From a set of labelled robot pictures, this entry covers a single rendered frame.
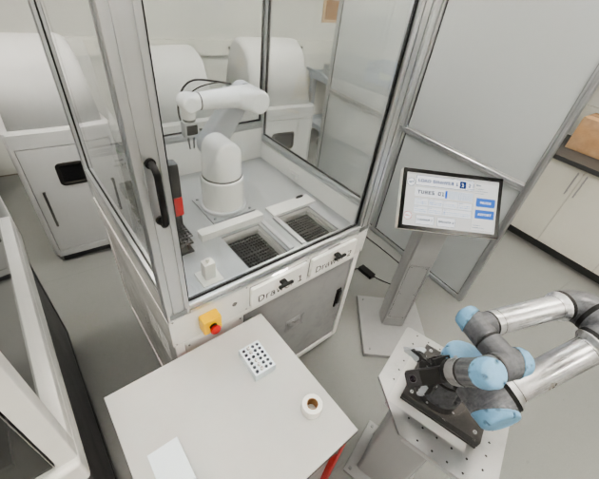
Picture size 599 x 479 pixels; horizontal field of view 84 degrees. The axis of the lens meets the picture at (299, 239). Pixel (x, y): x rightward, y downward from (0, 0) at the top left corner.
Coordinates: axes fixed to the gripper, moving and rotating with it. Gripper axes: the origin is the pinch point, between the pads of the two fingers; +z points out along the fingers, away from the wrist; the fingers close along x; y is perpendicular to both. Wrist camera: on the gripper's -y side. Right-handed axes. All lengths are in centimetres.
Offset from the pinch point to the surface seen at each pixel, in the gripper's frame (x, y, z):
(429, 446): -24.1, 1.8, 4.0
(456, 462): -29.8, 7.8, 0.6
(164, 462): -6, -78, 8
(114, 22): 78, -71, -58
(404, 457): -37, 8, 37
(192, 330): 30, -67, 26
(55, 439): 9, -98, -9
